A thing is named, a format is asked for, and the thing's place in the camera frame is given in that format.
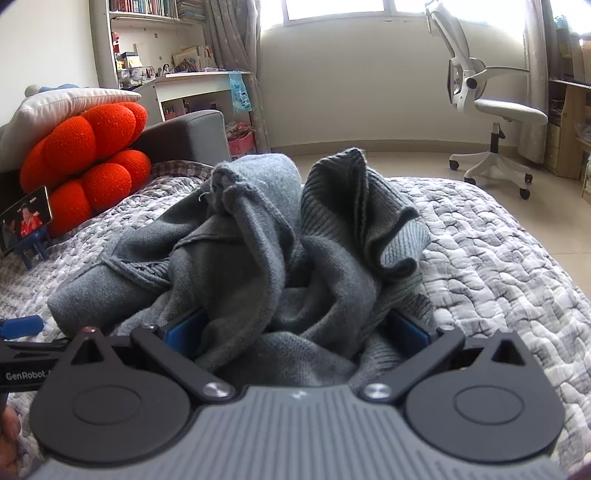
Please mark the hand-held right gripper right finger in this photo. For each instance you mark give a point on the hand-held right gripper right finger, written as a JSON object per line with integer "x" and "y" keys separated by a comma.
{"x": 408, "y": 330}

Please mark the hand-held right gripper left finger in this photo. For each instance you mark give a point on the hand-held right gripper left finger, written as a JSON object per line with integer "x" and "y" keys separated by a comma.
{"x": 184, "y": 334}

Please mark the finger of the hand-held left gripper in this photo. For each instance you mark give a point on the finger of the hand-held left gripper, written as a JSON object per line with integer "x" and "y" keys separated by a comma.
{"x": 21, "y": 326}

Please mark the grey knit sweater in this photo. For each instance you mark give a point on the grey knit sweater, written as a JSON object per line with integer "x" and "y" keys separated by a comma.
{"x": 258, "y": 258}

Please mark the person's left hand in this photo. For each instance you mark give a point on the person's left hand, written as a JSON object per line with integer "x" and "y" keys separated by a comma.
{"x": 7, "y": 434}

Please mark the blue phone stand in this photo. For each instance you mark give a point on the blue phone stand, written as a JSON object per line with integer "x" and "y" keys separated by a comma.
{"x": 34, "y": 244}

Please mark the grey white quilted blanket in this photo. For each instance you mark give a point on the grey white quilted blanket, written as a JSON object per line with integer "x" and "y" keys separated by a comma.
{"x": 485, "y": 258}

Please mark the smartphone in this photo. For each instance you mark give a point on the smartphone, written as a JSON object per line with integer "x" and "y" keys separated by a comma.
{"x": 23, "y": 221}

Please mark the red knotted cushion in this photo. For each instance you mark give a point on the red knotted cushion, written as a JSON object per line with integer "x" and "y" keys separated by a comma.
{"x": 83, "y": 147}

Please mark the pink plastic basket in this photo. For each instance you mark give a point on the pink plastic basket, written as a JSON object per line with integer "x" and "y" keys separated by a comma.
{"x": 241, "y": 146}

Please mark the white pillow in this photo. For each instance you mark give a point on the white pillow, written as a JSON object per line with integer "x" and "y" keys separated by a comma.
{"x": 60, "y": 104}

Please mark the white office chair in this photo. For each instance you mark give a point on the white office chair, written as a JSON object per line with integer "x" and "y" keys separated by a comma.
{"x": 508, "y": 113}

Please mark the blue plush toy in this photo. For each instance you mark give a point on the blue plush toy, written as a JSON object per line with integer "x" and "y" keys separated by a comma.
{"x": 60, "y": 86}

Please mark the blue printed plastic bag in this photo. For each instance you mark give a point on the blue printed plastic bag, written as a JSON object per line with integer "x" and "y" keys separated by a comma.
{"x": 240, "y": 92}

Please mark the wooden shelf unit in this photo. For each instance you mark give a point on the wooden shelf unit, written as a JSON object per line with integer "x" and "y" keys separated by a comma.
{"x": 570, "y": 138}

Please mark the white desk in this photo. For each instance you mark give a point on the white desk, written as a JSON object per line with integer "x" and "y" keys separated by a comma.
{"x": 194, "y": 83}

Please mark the white bookshelf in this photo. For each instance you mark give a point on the white bookshelf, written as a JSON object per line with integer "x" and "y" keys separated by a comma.
{"x": 152, "y": 46}

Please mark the red toy figurine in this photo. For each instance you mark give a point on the red toy figurine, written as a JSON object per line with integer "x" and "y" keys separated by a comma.
{"x": 116, "y": 44}

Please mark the row of books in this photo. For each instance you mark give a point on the row of books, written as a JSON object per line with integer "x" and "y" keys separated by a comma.
{"x": 147, "y": 5}

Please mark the window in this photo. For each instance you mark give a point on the window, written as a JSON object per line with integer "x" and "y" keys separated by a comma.
{"x": 332, "y": 7}

